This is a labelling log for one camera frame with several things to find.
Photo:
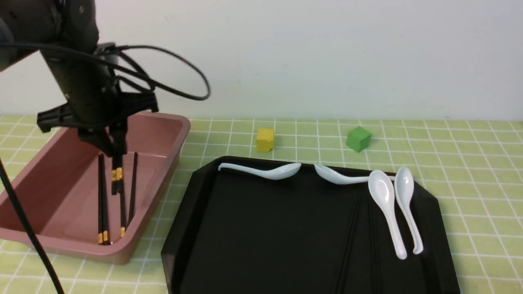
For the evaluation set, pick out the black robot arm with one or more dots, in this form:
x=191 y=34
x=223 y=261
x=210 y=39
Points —
x=66 y=34

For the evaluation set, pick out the black plastic tray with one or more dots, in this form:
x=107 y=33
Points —
x=236 y=233

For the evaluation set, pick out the yellow cube block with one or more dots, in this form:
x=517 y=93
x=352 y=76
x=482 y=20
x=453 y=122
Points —
x=265 y=139

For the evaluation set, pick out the black chopstick gold tip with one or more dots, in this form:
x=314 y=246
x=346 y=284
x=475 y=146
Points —
x=123 y=216

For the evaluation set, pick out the black chopsticks gold band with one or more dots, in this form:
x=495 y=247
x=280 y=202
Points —
x=117 y=175

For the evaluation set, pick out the pink plastic bin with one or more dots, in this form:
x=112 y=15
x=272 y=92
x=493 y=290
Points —
x=58 y=189

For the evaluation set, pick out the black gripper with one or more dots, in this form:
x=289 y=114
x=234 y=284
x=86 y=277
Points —
x=93 y=113

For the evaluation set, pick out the black chopsticks plain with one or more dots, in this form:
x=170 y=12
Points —
x=358 y=271

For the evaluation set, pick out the green cube block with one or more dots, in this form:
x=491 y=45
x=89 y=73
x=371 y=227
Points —
x=358 y=139

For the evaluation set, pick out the black chopsticks gold tip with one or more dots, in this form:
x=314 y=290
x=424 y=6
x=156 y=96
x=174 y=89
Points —
x=103 y=230

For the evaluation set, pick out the white ceramic spoon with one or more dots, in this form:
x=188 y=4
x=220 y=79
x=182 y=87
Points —
x=404 y=186
x=281 y=172
x=382 y=192
x=337 y=178

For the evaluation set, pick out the green checkered tablecloth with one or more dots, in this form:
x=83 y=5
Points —
x=474 y=168

